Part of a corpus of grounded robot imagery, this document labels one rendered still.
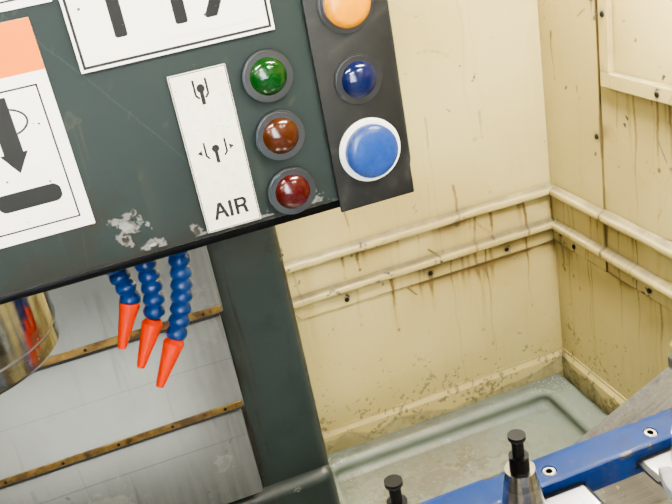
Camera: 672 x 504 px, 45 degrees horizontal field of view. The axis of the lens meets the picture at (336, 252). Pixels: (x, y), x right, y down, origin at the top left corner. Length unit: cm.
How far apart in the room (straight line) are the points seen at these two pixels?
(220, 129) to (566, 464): 52
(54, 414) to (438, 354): 91
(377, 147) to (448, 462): 143
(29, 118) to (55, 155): 2
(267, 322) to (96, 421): 29
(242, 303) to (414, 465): 75
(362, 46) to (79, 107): 15
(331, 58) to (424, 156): 121
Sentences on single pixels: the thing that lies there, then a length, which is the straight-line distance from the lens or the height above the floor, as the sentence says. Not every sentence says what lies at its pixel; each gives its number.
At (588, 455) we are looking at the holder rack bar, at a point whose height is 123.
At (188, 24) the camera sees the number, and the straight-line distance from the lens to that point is 42.
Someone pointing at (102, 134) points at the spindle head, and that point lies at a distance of 42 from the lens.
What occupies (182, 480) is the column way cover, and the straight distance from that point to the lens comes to 132.
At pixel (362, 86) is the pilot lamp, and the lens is 44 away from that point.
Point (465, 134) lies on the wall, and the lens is 166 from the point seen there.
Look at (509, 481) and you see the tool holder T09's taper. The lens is 71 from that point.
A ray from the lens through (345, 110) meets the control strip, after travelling 44.
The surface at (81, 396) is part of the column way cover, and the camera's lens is 121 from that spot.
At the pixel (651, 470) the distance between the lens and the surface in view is 84.
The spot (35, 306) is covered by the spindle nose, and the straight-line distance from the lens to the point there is 64.
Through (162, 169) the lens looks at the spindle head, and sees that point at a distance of 43.
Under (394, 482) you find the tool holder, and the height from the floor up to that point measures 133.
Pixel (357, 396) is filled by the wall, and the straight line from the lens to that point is 180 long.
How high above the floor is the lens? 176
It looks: 24 degrees down
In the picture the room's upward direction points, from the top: 11 degrees counter-clockwise
